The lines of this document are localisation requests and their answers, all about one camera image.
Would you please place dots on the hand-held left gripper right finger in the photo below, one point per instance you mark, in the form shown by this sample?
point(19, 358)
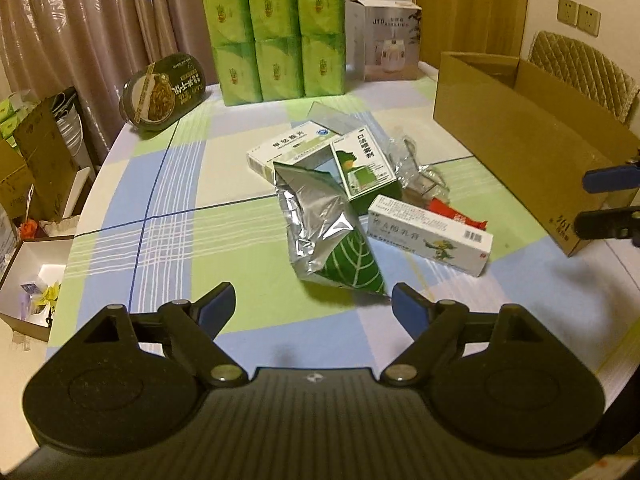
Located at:
point(407, 306)

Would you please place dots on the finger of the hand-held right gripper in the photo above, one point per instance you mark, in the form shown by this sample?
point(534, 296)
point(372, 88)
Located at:
point(605, 222)
point(607, 180)

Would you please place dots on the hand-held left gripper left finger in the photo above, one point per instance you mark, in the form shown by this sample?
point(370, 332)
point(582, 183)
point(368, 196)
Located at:
point(217, 304)

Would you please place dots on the long white ointment box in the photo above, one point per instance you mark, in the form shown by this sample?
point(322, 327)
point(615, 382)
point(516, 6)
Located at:
point(425, 234)

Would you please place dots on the red snack packet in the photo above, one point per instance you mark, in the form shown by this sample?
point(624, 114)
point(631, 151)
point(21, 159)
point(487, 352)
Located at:
point(452, 212)

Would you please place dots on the large cardboard box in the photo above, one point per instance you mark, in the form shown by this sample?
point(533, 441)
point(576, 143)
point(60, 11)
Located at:
point(500, 125)

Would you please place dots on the silver and green foil bag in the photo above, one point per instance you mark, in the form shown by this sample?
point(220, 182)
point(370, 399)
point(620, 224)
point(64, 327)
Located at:
point(320, 220)

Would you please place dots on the metal soap rack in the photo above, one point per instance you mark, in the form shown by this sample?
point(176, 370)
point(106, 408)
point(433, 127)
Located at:
point(417, 170)

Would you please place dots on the green and white spray box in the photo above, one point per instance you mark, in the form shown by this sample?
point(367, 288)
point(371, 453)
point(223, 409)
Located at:
point(367, 165)

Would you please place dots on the desktop with checkered tablecloth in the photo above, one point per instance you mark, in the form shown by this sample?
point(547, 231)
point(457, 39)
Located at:
point(200, 175)

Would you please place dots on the chair with quilted cushion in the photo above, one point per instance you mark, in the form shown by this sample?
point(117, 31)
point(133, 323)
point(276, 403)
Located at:
point(580, 60)

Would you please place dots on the white flat medicine box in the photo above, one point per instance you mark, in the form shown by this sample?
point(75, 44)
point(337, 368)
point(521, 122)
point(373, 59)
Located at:
point(290, 144)

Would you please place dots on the open white box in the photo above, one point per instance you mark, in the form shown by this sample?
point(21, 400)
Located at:
point(30, 270)

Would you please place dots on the clear plastic box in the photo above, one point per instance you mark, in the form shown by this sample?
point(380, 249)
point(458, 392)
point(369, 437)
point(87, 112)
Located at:
point(330, 117)

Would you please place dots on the dark oval noodle bowl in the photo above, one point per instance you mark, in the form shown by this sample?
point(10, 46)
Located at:
point(162, 92)

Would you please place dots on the wooden door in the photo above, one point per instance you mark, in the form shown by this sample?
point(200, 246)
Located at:
point(470, 5)

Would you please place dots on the brown cardboard box with bowls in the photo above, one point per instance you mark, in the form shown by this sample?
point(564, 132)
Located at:
point(42, 160)

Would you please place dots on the stack of metal bowls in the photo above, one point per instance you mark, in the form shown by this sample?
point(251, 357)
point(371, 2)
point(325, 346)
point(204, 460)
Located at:
point(69, 130)

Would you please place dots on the low brown cardboard box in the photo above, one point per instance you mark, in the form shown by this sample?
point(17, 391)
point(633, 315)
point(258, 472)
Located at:
point(12, 180)

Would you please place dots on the white humidifier box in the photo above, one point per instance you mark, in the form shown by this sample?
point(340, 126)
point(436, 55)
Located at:
point(390, 35)

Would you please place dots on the stack of green tissue packs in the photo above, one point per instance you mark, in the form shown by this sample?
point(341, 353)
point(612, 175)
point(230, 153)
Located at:
point(275, 35)

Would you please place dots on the small green tissue packs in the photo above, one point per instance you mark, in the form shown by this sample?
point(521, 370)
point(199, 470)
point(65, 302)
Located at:
point(12, 112)

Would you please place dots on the brown curtain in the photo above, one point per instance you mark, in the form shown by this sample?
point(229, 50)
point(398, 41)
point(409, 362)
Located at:
point(100, 20)

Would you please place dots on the beige wall socket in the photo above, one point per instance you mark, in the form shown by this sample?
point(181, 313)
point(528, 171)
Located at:
point(588, 20)
point(568, 10)

